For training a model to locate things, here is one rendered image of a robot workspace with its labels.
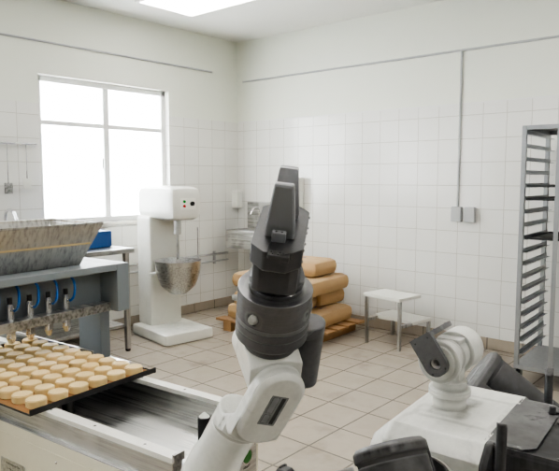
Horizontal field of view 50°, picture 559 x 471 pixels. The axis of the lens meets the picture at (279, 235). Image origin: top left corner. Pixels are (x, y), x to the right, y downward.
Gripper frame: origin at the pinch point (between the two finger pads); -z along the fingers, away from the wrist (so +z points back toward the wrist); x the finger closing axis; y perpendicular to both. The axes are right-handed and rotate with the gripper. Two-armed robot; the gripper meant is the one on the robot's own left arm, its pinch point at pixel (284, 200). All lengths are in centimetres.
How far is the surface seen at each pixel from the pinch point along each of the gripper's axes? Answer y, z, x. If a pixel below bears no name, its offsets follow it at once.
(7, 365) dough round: -80, 96, 68
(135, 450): -28, 75, 28
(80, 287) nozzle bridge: -70, 86, 98
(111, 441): -34, 77, 31
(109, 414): -44, 93, 53
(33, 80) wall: -251, 119, 423
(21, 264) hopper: -81, 71, 84
